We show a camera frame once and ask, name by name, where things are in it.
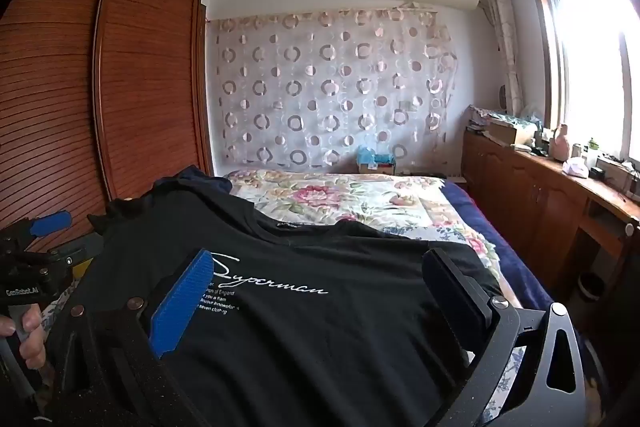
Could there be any circle-patterned sheer curtain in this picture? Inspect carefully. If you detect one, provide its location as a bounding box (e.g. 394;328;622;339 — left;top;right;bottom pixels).
207;7;461;168

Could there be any navy blue cloth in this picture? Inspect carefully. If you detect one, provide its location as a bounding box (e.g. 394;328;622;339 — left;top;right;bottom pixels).
180;165;231;188

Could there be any brown cardboard box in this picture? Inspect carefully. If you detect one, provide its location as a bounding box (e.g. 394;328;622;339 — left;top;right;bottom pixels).
487;119;533;146

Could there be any wooden louvered wardrobe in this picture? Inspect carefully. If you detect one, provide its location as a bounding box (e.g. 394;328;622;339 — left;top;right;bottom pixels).
0;0;216;258

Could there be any pink bottle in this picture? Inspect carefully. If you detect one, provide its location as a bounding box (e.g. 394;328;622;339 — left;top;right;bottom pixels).
550;123;572;160

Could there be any floral window curtain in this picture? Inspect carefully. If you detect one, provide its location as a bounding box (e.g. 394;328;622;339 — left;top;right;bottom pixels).
480;0;526;118

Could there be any wooden sideboard cabinet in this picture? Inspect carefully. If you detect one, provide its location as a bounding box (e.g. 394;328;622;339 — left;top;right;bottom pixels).
460;127;640;388

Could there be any black printed t-shirt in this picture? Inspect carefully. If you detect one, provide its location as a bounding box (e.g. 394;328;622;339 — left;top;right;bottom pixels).
70;177;506;427

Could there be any window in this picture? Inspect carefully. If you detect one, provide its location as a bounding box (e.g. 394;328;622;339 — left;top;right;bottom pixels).
530;0;640;168

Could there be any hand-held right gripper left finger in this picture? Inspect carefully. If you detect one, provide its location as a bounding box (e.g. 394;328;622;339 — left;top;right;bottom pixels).
47;248;216;427

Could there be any white blue-flowered bed sheet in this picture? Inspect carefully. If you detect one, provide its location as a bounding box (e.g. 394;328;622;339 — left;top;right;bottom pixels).
37;279;533;413

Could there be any navy blue bed cover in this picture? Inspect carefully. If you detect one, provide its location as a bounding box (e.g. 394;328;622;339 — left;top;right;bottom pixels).
442;179;566;308

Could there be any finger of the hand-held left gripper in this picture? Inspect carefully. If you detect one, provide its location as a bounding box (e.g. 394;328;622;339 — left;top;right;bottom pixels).
49;239;97;269
20;211;74;241

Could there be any black trash bin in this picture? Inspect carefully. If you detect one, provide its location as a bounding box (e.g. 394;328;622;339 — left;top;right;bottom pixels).
579;272;608;308

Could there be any white plastic bag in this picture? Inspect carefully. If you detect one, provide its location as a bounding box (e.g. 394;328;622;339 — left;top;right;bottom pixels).
562;157;590;178

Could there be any person's left hand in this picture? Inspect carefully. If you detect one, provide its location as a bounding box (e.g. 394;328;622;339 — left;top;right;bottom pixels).
0;307;48;373

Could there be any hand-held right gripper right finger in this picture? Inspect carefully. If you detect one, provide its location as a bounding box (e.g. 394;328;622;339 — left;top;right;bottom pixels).
421;248;588;427

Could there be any floral blanket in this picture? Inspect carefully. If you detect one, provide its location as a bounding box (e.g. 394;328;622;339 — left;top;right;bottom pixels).
222;169;503;288

